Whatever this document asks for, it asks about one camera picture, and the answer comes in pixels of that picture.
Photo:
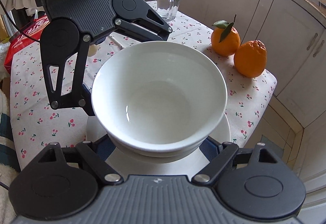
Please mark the bumpy orange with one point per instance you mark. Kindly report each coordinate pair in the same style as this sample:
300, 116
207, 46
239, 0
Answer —
250, 59

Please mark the glass mug with water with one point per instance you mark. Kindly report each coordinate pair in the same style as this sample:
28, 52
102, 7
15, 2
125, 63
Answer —
168, 4

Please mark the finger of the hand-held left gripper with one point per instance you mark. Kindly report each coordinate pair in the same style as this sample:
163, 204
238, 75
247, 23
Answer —
152, 31
76, 81

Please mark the orange with green leaf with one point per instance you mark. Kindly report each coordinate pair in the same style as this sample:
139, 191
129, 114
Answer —
226, 40

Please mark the red cardboard box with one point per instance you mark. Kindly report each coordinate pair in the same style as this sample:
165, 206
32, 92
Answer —
23, 37

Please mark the cherry print tablecloth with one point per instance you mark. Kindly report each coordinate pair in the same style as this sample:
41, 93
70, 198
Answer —
33, 91

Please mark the white fruit-print plate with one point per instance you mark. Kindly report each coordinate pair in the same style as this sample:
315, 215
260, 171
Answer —
152, 168

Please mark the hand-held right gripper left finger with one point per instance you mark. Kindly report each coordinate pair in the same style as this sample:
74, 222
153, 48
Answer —
104, 147

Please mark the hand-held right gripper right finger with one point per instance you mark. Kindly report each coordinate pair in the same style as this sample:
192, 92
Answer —
211, 148

